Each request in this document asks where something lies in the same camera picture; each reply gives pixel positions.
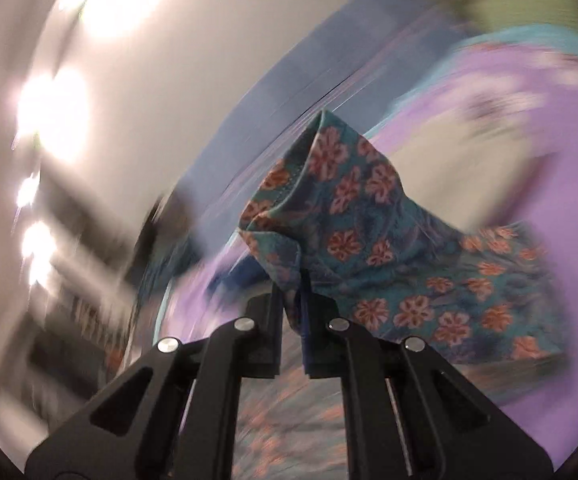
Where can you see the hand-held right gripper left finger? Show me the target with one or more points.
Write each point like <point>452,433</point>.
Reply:
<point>268,332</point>

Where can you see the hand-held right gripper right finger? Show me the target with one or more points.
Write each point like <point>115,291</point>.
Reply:
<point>310,352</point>

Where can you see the teal floral garment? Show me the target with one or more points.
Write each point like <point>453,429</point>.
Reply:
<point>369,240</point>

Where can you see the stack of folded beige pink clothes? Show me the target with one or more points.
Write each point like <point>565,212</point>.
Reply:
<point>449,170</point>

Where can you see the blue plaid pillow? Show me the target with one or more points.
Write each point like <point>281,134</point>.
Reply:
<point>329,60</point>

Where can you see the purple floral bedsheet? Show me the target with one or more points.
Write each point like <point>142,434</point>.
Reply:
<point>559,170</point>

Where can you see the green pillow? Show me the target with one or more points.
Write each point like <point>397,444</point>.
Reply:
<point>529,7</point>

